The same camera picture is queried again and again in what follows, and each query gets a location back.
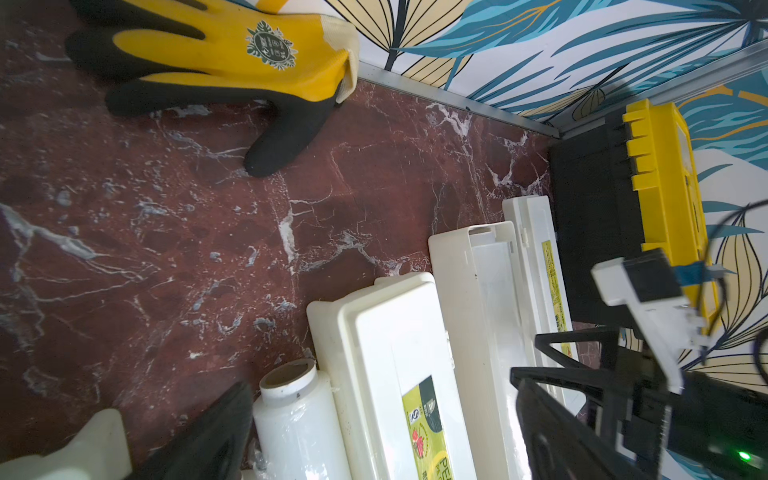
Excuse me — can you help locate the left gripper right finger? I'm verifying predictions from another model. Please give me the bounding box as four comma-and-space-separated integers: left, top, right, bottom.
516, 379, 648, 480

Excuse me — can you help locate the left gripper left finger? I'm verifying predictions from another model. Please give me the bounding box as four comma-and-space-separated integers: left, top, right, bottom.
128, 382, 252, 479

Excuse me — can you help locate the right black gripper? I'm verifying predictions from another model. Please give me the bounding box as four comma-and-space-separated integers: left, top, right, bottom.
510, 326, 767, 479

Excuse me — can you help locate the white wrap dispenser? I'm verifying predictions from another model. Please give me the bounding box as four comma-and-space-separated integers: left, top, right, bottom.
307, 272, 477, 479
1, 408, 133, 480
428, 196, 573, 479

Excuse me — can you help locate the short middle plastic wrap roll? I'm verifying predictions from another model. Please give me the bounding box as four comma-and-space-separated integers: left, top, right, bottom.
253, 359, 352, 480

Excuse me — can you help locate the yellow black toolbox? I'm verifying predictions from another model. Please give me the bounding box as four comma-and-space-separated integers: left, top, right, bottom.
549, 100, 708, 328

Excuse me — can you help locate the yellow black work glove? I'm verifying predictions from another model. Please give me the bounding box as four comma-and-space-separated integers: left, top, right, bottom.
65, 1, 359, 178

